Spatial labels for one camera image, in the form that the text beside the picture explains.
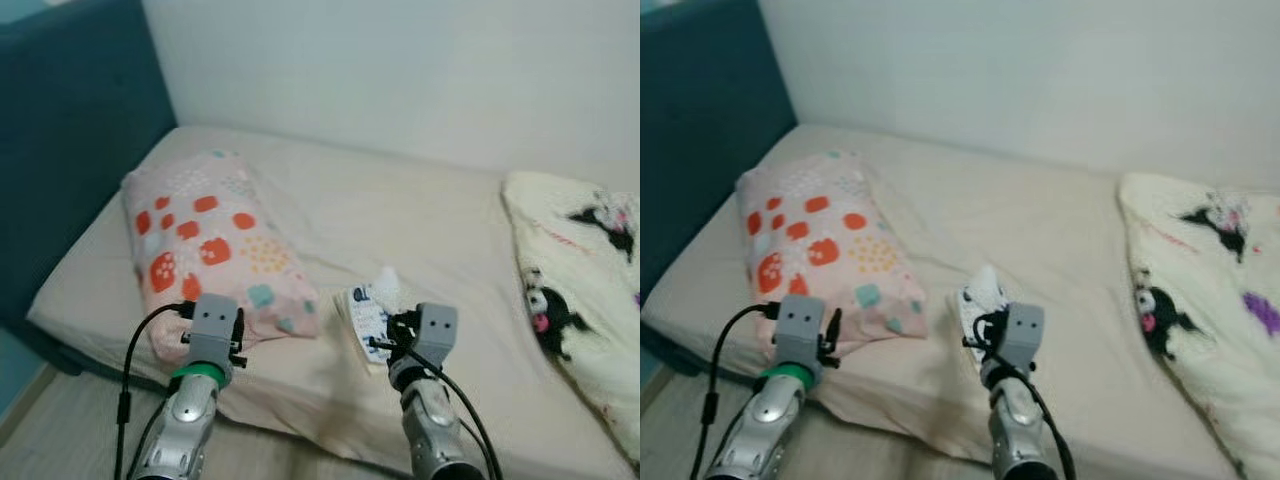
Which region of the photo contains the white book with blue letters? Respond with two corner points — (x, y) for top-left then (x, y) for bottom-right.
(957, 285), (1001, 351)
(345, 283), (401, 366)

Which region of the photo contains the pink pillow with orange shapes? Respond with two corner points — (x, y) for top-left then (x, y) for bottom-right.
(735, 150), (929, 356)
(122, 150), (323, 363)

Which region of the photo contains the cream cartoon print blanket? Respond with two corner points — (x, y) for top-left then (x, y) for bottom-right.
(500, 170), (641, 461)
(1118, 172), (1280, 480)

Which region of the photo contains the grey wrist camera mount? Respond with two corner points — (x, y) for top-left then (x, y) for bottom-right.
(412, 303), (459, 369)
(772, 295), (828, 369)
(995, 305), (1046, 371)
(185, 293), (241, 369)

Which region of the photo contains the cream sheeted mattress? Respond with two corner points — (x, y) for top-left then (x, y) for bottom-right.
(640, 123), (1280, 480)
(28, 125), (641, 480)

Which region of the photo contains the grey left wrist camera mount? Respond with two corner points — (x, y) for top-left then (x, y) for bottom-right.
(185, 293), (241, 369)
(772, 295), (828, 369)

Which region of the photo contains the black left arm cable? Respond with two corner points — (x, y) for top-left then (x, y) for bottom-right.
(700, 302), (781, 480)
(113, 300), (196, 480)

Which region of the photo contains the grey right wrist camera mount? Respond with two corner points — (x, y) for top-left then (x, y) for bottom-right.
(412, 303), (459, 369)
(995, 305), (1046, 371)

